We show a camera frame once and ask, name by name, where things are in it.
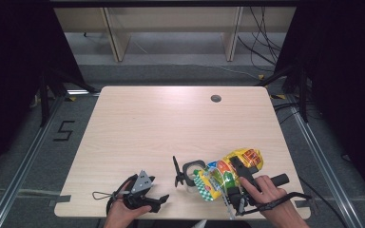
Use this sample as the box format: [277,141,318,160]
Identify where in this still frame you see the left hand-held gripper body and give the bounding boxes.
[122,170,160,214]

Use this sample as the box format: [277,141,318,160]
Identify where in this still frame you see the black strap of left gripper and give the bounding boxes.
[106,174,139,217]

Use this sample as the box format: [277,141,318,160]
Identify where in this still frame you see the bundle of black cables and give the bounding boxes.
[237,7,283,73]

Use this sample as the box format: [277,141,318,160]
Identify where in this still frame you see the person's right hand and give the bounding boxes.
[239,175,296,220]

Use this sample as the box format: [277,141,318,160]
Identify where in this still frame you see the clear jar with black lid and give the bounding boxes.
[172,155,207,194]

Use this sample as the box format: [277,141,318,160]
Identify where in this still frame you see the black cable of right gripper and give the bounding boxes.
[298,175,349,228]

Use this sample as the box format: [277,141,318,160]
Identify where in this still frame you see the black metal stand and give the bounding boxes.
[37,63,100,127]
[255,65,310,123]

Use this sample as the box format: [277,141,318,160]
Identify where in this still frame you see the grey tape piece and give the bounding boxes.
[48,194,72,207]

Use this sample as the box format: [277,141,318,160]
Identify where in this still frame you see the black floor cables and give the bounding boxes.
[272,101,302,125]

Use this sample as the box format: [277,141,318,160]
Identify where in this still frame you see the person's left hand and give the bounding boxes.
[105,181,153,224]

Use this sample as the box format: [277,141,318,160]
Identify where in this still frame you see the thin wire loop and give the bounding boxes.
[91,190,122,201]

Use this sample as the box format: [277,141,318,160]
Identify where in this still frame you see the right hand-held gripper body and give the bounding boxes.
[221,173,290,220]

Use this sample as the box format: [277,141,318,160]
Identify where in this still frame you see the long aluminium rail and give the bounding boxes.
[0,94,65,228]
[286,94,359,228]

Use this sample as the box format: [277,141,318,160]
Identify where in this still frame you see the dark curtain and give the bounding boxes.
[0,0,86,184]
[274,0,365,207]

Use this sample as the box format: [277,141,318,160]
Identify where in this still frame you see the black strap of gripper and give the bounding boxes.
[106,174,139,217]
[243,191,313,217]

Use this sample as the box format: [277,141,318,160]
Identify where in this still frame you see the short aluminium rail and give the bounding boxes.
[66,89,102,97]

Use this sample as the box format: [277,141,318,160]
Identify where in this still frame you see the black strap of right gripper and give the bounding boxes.
[243,191,313,217]

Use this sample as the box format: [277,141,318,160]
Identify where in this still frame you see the yellow spouted seasoning pouch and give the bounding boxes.
[192,147,264,202]

